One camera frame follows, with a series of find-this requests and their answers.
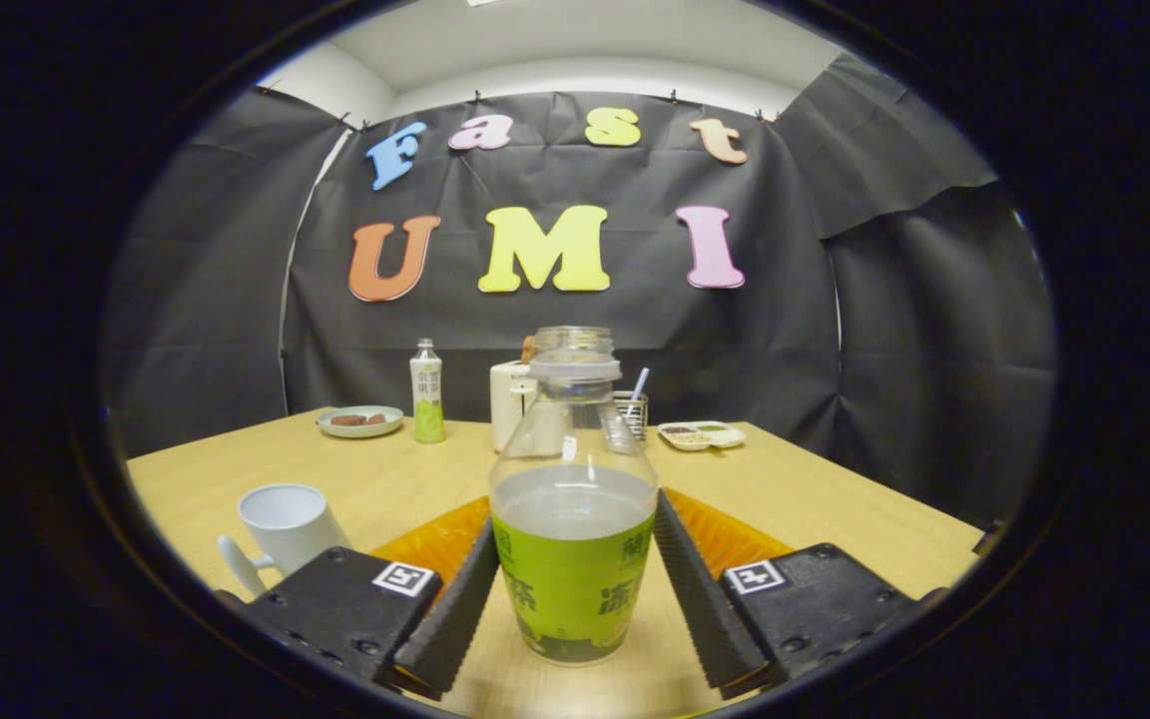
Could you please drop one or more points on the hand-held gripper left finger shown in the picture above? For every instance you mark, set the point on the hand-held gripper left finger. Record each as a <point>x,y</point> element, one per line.
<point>450,619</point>

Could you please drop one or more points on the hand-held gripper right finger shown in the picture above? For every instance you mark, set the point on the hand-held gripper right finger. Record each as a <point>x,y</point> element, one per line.
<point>700,609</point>

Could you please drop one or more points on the clear juice bottle green label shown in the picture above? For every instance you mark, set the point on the clear juice bottle green label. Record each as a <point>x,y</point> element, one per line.
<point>575,589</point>

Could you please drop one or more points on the white cup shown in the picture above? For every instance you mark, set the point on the white cup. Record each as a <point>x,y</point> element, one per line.
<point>290,519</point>

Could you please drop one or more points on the slim capped bottle green label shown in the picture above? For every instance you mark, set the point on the slim capped bottle green label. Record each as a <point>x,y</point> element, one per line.
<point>426,394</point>

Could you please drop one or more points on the wooden table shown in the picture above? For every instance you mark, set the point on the wooden table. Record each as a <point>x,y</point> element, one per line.
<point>385,479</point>

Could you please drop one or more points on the white divided snack tray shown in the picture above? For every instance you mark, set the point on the white divided snack tray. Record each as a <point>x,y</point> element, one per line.
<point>703,436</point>

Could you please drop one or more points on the metal utensil holder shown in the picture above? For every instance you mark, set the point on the metal utensil holder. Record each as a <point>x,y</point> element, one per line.
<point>638,419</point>

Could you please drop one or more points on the pale green plate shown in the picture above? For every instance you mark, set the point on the pale green plate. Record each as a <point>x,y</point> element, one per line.
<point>360,430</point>

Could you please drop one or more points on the white toaster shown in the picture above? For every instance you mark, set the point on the white toaster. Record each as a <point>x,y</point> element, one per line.
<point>507,399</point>

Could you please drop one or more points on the bread slice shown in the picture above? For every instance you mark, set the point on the bread slice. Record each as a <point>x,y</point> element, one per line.
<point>528,350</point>

